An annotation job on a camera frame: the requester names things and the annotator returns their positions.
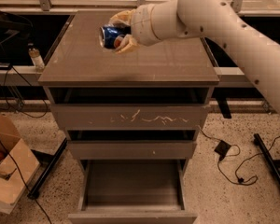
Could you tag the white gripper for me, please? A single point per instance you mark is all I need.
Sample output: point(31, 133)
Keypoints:
point(141, 23)

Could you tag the blue pepsi can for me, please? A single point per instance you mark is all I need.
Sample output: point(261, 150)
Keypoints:
point(110, 36)

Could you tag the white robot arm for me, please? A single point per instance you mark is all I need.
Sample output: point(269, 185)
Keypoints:
point(256, 54)

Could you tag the grey drawer cabinet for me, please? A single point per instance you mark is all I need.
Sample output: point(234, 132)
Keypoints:
point(80, 62)

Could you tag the top grey drawer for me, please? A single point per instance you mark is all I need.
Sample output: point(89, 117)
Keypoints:
point(130, 108)

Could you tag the grey drawer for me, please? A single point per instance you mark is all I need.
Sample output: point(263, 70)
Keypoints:
point(130, 108)
point(133, 192)
point(132, 145)

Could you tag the middle grey drawer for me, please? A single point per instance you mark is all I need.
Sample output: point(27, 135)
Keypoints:
point(132, 145)

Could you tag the bottom grey drawer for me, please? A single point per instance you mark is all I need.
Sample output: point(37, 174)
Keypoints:
point(133, 192)

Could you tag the clear plastic bottle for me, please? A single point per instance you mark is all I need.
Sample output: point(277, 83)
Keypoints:
point(36, 57)

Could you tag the small black device on ledge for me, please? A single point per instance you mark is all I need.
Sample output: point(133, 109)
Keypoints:
point(5, 66)

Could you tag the black power adapter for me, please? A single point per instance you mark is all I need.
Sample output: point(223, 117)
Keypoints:
point(222, 148)

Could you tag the black floor stand bar left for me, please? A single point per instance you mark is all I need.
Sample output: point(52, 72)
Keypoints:
point(47, 161)

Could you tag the black floor stand bar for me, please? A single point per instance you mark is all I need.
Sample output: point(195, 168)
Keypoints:
point(47, 161)
point(274, 165)

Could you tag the cardboard box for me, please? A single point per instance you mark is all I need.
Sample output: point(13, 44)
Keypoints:
point(17, 168)

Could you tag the black floor stand bar right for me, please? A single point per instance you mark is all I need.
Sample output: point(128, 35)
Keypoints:
point(274, 165)

